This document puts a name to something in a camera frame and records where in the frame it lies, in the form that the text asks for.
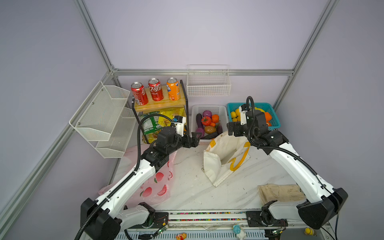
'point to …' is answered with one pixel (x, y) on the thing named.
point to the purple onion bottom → (200, 130)
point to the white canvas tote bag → (225, 153)
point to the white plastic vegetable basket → (221, 110)
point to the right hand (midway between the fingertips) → (234, 122)
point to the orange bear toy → (181, 236)
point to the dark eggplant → (198, 120)
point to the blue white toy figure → (236, 229)
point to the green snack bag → (150, 127)
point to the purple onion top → (207, 113)
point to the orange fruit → (268, 117)
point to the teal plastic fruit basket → (266, 108)
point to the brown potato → (210, 129)
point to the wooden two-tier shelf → (163, 103)
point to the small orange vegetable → (215, 118)
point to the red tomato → (206, 120)
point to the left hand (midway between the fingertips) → (195, 133)
